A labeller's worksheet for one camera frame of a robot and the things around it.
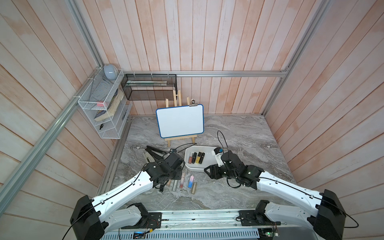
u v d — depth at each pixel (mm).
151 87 1050
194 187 836
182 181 857
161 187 837
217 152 703
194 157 952
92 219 380
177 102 880
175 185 837
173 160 589
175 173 692
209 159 934
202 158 947
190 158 952
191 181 854
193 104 885
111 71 815
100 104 731
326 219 387
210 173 703
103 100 771
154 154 954
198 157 949
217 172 678
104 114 779
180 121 920
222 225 730
